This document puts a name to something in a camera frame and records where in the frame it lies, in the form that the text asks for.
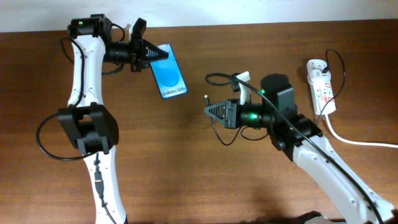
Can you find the white USB charger plug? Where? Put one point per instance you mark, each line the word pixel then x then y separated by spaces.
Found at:
pixel 317 76

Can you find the blue Galaxy smartphone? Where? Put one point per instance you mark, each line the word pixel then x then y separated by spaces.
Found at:
pixel 168 76

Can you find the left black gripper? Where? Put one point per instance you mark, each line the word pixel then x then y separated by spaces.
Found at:
pixel 140 48

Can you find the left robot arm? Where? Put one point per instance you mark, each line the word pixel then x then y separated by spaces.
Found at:
pixel 89 126

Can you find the white power strip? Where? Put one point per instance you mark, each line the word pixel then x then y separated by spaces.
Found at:
pixel 321 93

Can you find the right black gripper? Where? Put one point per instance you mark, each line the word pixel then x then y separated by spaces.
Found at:
pixel 231 117

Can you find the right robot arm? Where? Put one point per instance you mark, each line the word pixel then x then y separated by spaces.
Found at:
pixel 302 141

